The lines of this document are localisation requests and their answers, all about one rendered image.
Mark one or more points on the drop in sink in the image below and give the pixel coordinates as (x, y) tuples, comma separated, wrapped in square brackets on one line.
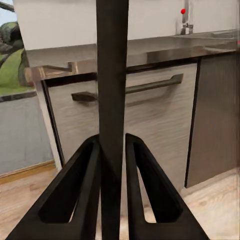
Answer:
[(227, 34)]

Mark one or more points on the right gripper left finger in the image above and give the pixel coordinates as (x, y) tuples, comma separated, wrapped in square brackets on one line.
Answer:
[(68, 208)]

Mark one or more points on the poster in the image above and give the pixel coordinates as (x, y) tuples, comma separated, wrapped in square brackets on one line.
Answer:
[(112, 18)]

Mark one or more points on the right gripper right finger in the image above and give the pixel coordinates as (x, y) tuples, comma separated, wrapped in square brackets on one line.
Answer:
[(174, 220)]

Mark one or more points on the fixed window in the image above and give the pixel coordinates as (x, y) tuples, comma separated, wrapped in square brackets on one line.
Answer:
[(25, 149)]

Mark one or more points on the dishwasher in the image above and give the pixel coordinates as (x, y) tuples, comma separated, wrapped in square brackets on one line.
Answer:
[(158, 108)]

